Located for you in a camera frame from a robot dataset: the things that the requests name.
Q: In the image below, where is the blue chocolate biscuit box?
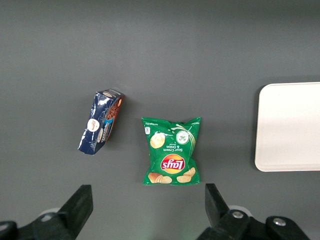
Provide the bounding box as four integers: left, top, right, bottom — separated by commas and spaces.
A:
77, 88, 126, 156

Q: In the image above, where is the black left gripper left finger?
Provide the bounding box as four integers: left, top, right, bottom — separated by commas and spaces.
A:
0, 184, 94, 240

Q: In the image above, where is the green lays chips bag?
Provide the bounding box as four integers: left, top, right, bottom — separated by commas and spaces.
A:
140, 116, 202, 187

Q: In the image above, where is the beige plastic tray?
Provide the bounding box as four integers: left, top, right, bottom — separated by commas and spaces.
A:
254, 81, 320, 173

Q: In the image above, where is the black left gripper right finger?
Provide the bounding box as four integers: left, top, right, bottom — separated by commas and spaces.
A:
197, 183, 312, 240

